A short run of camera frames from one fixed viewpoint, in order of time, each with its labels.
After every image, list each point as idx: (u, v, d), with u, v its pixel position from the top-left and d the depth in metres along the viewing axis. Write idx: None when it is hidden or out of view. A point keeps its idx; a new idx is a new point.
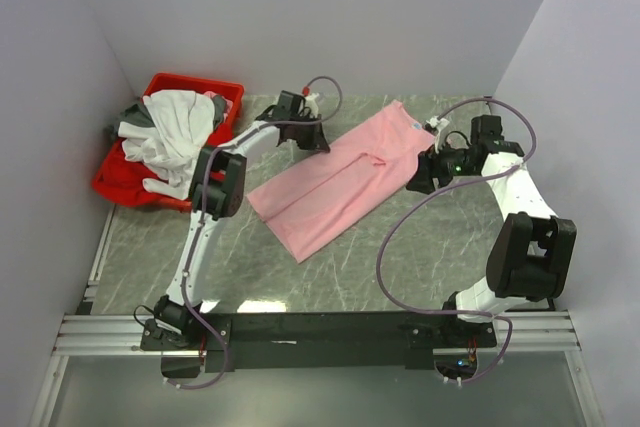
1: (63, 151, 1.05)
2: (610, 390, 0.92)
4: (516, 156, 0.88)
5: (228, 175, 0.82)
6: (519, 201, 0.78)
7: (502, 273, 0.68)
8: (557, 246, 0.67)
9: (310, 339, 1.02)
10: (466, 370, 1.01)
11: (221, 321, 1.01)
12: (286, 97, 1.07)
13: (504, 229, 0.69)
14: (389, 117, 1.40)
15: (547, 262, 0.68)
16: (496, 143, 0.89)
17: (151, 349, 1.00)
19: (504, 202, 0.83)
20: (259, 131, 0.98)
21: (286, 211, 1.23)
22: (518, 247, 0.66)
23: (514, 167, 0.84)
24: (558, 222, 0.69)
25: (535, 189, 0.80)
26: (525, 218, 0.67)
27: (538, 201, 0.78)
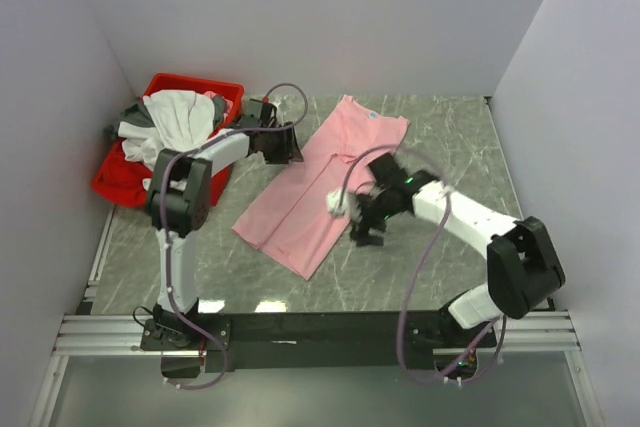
1: (63, 151, 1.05)
2: (610, 390, 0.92)
4: (436, 183, 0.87)
5: (190, 183, 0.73)
6: (479, 226, 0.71)
7: (515, 299, 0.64)
8: (538, 247, 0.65)
9: (310, 339, 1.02)
10: (466, 370, 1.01)
11: (221, 321, 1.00)
12: (253, 108, 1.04)
13: (489, 260, 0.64)
14: (346, 114, 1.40)
15: (539, 262, 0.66)
16: (411, 181, 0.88)
17: (152, 349, 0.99)
19: (464, 235, 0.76)
20: (227, 139, 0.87)
21: (277, 230, 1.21)
22: (515, 270, 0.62)
23: (444, 199, 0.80)
24: (526, 223, 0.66)
25: (482, 207, 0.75)
26: (502, 242, 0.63)
27: (494, 216, 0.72)
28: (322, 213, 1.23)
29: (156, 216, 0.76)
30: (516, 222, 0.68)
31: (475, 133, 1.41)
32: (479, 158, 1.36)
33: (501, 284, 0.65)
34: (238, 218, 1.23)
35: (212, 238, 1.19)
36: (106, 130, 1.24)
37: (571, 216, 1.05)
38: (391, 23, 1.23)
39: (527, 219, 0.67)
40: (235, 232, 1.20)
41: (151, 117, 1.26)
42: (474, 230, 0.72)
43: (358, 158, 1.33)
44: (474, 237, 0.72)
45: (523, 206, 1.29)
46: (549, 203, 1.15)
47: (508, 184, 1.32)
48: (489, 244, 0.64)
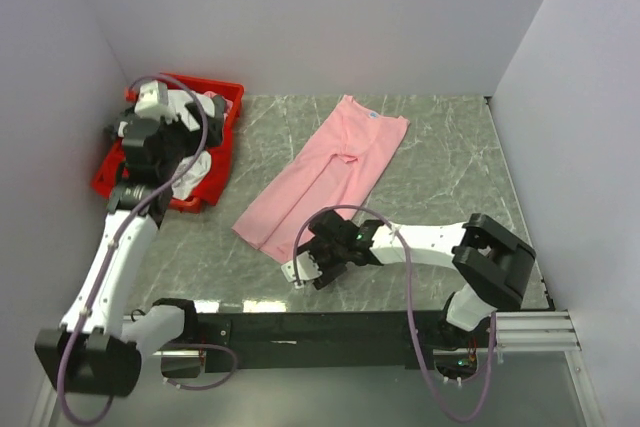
1: (62, 151, 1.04)
2: (610, 390, 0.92)
4: (382, 228, 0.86)
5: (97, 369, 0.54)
6: (438, 246, 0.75)
7: (504, 292, 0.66)
8: (493, 234, 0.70)
9: (310, 339, 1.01)
10: (466, 370, 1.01)
11: (221, 322, 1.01)
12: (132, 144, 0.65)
13: (463, 272, 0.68)
14: (345, 113, 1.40)
15: (504, 247, 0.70)
16: (360, 236, 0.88)
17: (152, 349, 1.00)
19: (428, 259, 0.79)
20: (119, 249, 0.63)
21: (277, 231, 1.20)
22: (489, 267, 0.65)
23: (396, 237, 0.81)
24: (470, 222, 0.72)
25: (428, 227, 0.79)
26: (461, 251, 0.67)
27: (445, 228, 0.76)
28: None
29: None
30: (463, 226, 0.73)
31: (475, 133, 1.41)
32: (479, 158, 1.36)
33: (484, 286, 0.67)
34: (238, 218, 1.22)
35: (212, 239, 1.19)
36: (106, 130, 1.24)
37: (571, 216, 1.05)
38: (391, 23, 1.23)
39: (470, 218, 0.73)
40: (235, 233, 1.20)
41: None
42: (436, 251, 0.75)
43: (357, 158, 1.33)
44: (439, 256, 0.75)
45: (523, 206, 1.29)
46: (550, 203, 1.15)
47: (509, 184, 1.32)
48: (454, 258, 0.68)
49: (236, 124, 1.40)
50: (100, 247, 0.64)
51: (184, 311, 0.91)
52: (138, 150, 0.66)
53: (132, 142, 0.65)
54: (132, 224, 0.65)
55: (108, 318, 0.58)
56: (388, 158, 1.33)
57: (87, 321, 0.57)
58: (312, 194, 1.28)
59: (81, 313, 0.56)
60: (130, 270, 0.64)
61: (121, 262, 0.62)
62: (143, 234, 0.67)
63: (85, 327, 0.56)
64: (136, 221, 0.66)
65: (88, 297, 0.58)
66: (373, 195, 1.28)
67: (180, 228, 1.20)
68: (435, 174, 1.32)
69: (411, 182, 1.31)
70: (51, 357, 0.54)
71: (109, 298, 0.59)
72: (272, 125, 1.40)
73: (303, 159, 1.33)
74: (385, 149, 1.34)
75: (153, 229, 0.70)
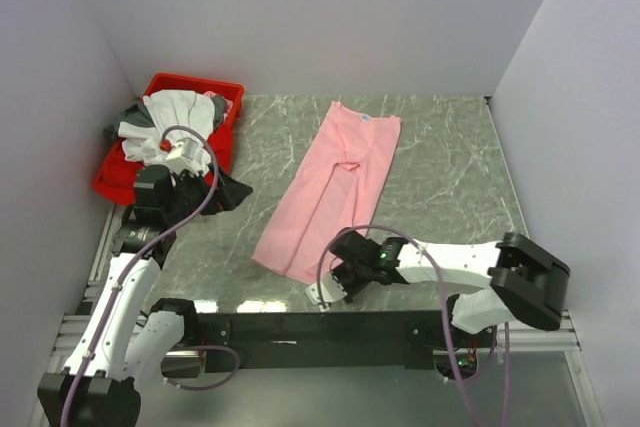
1: (63, 151, 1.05)
2: (610, 390, 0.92)
4: (408, 246, 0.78)
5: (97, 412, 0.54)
6: (471, 266, 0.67)
7: (544, 314, 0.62)
8: (530, 254, 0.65)
9: (310, 339, 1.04)
10: (466, 369, 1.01)
11: (221, 321, 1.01)
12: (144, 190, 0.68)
13: (499, 294, 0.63)
14: (337, 120, 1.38)
15: (538, 265, 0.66)
16: (385, 255, 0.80)
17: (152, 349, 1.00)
19: (460, 279, 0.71)
20: (123, 291, 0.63)
21: (297, 253, 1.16)
22: (529, 289, 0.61)
23: (424, 255, 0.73)
24: (504, 242, 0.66)
25: (457, 245, 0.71)
26: (500, 272, 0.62)
27: (476, 246, 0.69)
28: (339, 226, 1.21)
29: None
30: (497, 245, 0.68)
31: (475, 133, 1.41)
32: (479, 158, 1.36)
33: (523, 307, 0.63)
34: (255, 246, 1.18)
35: (212, 238, 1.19)
36: (106, 130, 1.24)
37: (571, 216, 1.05)
38: (391, 23, 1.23)
39: (503, 238, 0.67)
40: (255, 262, 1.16)
41: (151, 117, 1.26)
42: (469, 272, 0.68)
43: (360, 164, 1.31)
44: (473, 278, 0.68)
45: (523, 206, 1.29)
46: (550, 204, 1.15)
47: (508, 184, 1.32)
48: (490, 280, 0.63)
49: (236, 124, 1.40)
50: (104, 290, 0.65)
51: (183, 312, 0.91)
52: (147, 194, 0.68)
53: (142, 186, 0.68)
54: (135, 266, 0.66)
55: (110, 362, 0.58)
56: (389, 160, 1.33)
57: (90, 364, 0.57)
58: (324, 207, 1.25)
59: (84, 356, 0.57)
60: (136, 312, 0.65)
61: (124, 305, 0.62)
62: (148, 276, 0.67)
63: (86, 371, 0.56)
64: (138, 263, 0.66)
65: (91, 340, 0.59)
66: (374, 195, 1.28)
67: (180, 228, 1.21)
68: (435, 174, 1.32)
69: (411, 182, 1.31)
70: (52, 400, 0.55)
71: (112, 341, 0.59)
72: (272, 125, 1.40)
73: (306, 173, 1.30)
74: (385, 151, 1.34)
75: (158, 271, 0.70)
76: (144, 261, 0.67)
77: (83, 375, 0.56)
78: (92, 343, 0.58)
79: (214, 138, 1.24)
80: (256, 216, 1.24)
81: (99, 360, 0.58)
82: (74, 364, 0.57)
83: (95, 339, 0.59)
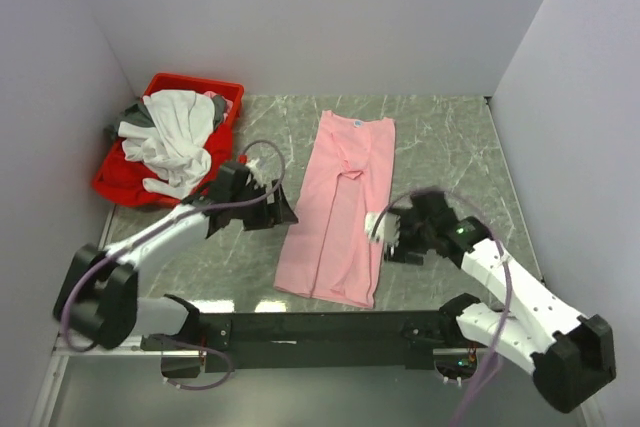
1: (63, 151, 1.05)
2: (610, 391, 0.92)
4: (485, 241, 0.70)
5: (107, 295, 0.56)
6: (540, 315, 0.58)
7: (566, 398, 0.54)
8: (599, 350, 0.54)
9: (311, 339, 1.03)
10: (466, 369, 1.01)
11: (222, 321, 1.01)
12: (225, 173, 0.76)
13: (548, 360, 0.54)
14: (331, 129, 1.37)
15: (593, 356, 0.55)
16: (460, 232, 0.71)
17: (152, 349, 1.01)
19: (518, 315, 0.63)
20: (174, 224, 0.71)
21: (320, 273, 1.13)
22: (576, 377, 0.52)
23: (501, 267, 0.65)
24: (590, 325, 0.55)
25: (539, 285, 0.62)
26: (570, 348, 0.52)
27: (556, 302, 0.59)
28: (356, 236, 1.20)
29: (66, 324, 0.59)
30: (580, 318, 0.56)
31: (475, 134, 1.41)
32: (478, 158, 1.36)
33: (555, 380, 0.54)
34: (274, 271, 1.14)
35: (212, 238, 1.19)
36: (106, 130, 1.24)
37: (571, 216, 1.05)
38: (391, 23, 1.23)
39: (593, 318, 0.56)
40: (278, 289, 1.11)
41: (151, 117, 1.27)
42: (532, 318, 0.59)
43: (363, 172, 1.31)
44: (532, 325, 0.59)
45: (523, 206, 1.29)
46: (550, 203, 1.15)
47: (508, 184, 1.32)
48: (551, 346, 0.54)
49: (236, 124, 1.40)
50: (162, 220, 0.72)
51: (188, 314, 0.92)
52: (226, 176, 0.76)
53: (227, 168, 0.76)
54: (192, 215, 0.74)
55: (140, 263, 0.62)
56: (391, 162, 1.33)
57: (126, 254, 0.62)
58: (337, 220, 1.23)
59: (126, 245, 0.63)
60: (168, 250, 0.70)
61: (170, 235, 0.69)
62: (193, 229, 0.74)
63: (121, 257, 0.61)
64: (196, 214, 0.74)
65: (137, 239, 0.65)
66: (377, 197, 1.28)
67: None
68: (435, 174, 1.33)
69: (411, 182, 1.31)
70: (83, 268, 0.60)
71: (149, 249, 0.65)
72: (272, 125, 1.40)
73: (311, 189, 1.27)
74: (386, 153, 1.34)
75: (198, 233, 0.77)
76: (200, 218, 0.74)
77: (115, 259, 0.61)
78: (137, 240, 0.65)
79: (214, 138, 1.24)
80: None
81: (127, 254, 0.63)
82: (114, 247, 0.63)
83: (138, 239, 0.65)
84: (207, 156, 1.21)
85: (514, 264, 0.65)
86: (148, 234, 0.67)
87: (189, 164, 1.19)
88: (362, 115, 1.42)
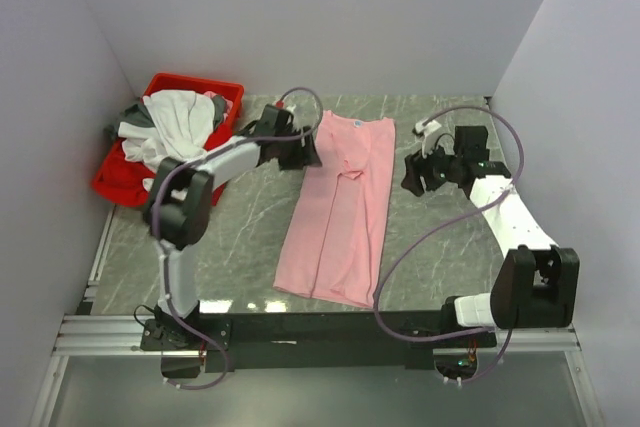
1: (64, 152, 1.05)
2: (610, 390, 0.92)
4: (502, 177, 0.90)
5: (190, 196, 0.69)
6: (514, 232, 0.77)
7: (508, 311, 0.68)
8: (560, 277, 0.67)
9: (310, 339, 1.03)
10: (466, 369, 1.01)
11: (221, 322, 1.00)
12: (271, 112, 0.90)
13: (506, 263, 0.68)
14: (332, 128, 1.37)
15: (550, 293, 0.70)
16: (482, 166, 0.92)
17: (152, 349, 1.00)
19: (500, 233, 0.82)
20: (235, 148, 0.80)
21: (319, 273, 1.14)
22: (523, 285, 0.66)
23: (500, 194, 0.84)
24: (558, 251, 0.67)
25: (529, 216, 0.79)
26: (527, 255, 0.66)
27: (536, 230, 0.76)
28: (355, 236, 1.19)
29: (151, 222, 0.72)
30: (552, 248, 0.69)
31: None
32: None
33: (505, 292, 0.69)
34: (274, 271, 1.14)
35: (212, 238, 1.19)
36: (106, 130, 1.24)
37: (571, 216, 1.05)
38: (391, 23, 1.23)
39: (562, 249, 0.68)
40: (279, 289, 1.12)
41: (151, 117, 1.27)
42: (510, 232, 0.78)
43: (363, 172, 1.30)
44: (509, 237, 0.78)
45: None
46: (549, 203, 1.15)
47: None
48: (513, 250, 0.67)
49: (236, 124, 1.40)
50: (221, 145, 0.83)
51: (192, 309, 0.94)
52: (272, 114, 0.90)
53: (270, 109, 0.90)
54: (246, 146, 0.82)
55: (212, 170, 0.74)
56: (391, 161, 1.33)
57: (200, 165, 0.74)
58: (337, 220, 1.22)
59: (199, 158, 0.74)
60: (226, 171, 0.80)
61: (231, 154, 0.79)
62: (246, 157, 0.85)
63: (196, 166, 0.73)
64: (249, 145, 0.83)
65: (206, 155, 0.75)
66: None
67: None
68: None
69: None
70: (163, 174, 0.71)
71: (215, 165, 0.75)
72: None
73: (311, 189, 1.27)
74: (385, 153, 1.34)
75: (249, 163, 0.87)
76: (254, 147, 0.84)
77: (191, 168, 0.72)
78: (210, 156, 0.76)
79: (214, 138, 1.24)
80: (256, 216, 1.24)
81: (201, 166, 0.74)
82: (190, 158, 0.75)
83: (207, 156, 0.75)
84: None
85: (518, 197, 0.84)
86: (216, 153, 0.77)
87: None
88: (362, 115, 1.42)
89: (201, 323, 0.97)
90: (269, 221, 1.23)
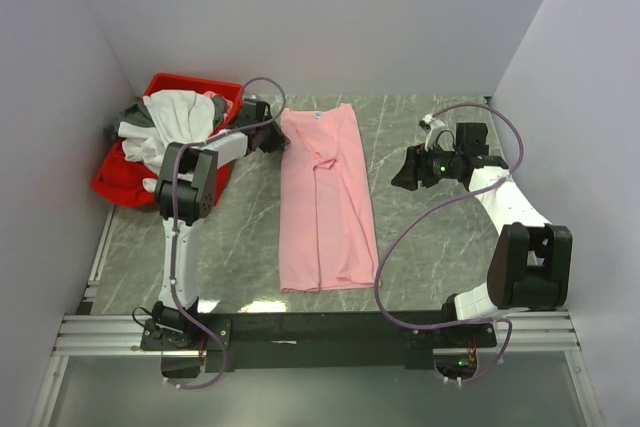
1: (64, 151, 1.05)
2: (610, 391, 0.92)
4: (501, 169, 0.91)
5: (201, 170, 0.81)
6: (511, 212, 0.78)
7: (505, 288, 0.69)
8: (554, 253, 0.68)
9: (310, 340, 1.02)
10: (466, 370, 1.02)
11: (221, 321, 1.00)
12: (250, 106, 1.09)
13: (502, 239, 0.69)
14: (296, 124, 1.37)
15: (545, 270, 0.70)
16: (481, 159, 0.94)
17: (152, 349, 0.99)
19: (496, 215, 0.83)
20: (227, 136, 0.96)
21: (322, 265, 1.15)
22: (517, 258, 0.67)
23: (497, 180, 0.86)
24: (552, 229, 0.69)
25: (526, 200, 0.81)
26: (521, 230, 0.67)
27: (531, 210, 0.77)
28: (347, 223, 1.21)
29: (166, 203, 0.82)
30: (546, 228, 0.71)
31: None
32: None
33: (501, 268, 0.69)
34: (276, 270, 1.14)
35: (213, 238, 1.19)
36: (106, 130, 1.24)
37: (572, 216, 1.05)
38: (391, 23, 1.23)
39: (555, 226, 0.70)
40: (284, 289, 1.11)
41: (151, 117, 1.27)
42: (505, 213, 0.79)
43: (336, 159, 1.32)
44: (504, 218, 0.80)
45: None
46: (549, 203, 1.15)
47: None
48: (507, 225, 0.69)
49: None
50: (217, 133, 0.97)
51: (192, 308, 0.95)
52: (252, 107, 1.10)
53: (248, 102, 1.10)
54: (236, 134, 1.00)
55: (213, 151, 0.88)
56: (359, 143, 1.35)
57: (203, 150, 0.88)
58: (324, 211, 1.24)
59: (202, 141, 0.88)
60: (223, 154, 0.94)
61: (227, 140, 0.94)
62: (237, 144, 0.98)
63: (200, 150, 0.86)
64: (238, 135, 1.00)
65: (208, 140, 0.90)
66: (373, 196, 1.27)
67: None
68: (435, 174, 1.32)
69: None
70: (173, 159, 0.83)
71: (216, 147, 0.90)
72: None
73: (292, 184, 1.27)
74: (352, 136, 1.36)
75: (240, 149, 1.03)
76: (243, 136, 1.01)
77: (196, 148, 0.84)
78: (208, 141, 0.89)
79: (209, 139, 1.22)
80: (256, 216, 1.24)
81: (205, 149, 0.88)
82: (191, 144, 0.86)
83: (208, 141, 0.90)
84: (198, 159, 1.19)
85: (514, 184, 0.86)
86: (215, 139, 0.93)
87: None
88: (362, 115, 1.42)
89: (205, 319, 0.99)
90: (269, 221, 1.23)
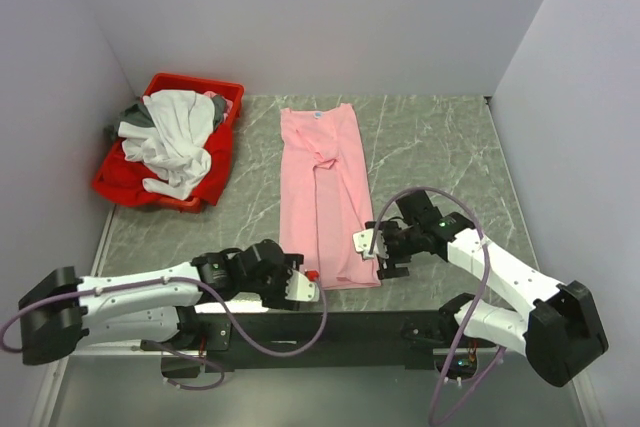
1: (64, 152, 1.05)
2: (610, 391, 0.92)
4: (469, 230, 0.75)
5: (44, 328, 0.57)
6: (520, 288, 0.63)
7: (560, 371, 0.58)
8: (585, 315, 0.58)
9: (310, 340, 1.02)
10: (466, 370, 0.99)
11: (221, 321, 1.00)
12: (252, 256, 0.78)
13: (531, 325, 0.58)
14: (294, 125, 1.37)
15: (581, 327, 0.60)
16: (443, 226, 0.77)
17: (152, 349, 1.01)
19: (509, 296, 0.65)
20: (159, 289, 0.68)
21: (323, 265, 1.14)
22: (562, 342, 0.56)
23: (481, 251, 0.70)
24: (569, 290, 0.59)
25: (522, 263, 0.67)
26: (550, 313, 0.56)
27: (536, 276, 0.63)
28: (347, 223, 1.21)
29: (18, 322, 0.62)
30: (559, 285, 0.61)
31: (475, 133, 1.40)
32: (479, 158, 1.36)
33: (543, 352, 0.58)
34: None
35: (213, 238, 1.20)
36: (106, 130, 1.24)
37: (572, 217, 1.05)
38: (391, 22, 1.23)
39: (571, 284, 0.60)
40: None
41: (151, 117, 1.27)
42: (514, 291, 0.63)
43: (336, 160, 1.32)
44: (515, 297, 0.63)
45: (523, 206, 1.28)
46: (550, 203, 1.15)
47: (509, 184, 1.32)
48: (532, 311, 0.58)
49: (236, 124, 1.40)
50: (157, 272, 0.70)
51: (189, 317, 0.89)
52: (253, 258, 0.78)
53: (256, 250, 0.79)
54: (186, 283, 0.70)
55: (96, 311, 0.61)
56: (359, 143, 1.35)
57: (89, 297, 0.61)
58: (323, 211, 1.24)
59: (96, 288, 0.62)
60: (143, 306, 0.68)
61: (151, 294, 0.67)
62: (180, 298, 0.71)
63: (82, 299, 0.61)
64: (190, 285, 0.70)
65: (111, 285, 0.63)
66: (374, 195, 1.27)
67: (180, 228, 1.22)
68: (435, 174, 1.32)
69: (411, 182, 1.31)
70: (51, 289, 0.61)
71: (116, 302, 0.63)
72: (272, 125, 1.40)
73: (292, 185, 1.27)
74: (352, 136, 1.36)
75: (186, 303, 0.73)
76: (192, 292, 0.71)
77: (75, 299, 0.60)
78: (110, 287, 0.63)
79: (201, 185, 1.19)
80: (256, 216, 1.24)
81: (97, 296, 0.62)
82: (85, 284, 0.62)
83: (111, 286, 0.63)
84: (189, 186, 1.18)
85: (498, 249, 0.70)
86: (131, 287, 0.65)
87: (189, 164, 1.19)
88: (362, 115, 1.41)
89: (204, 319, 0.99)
90: (270, 221, 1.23)
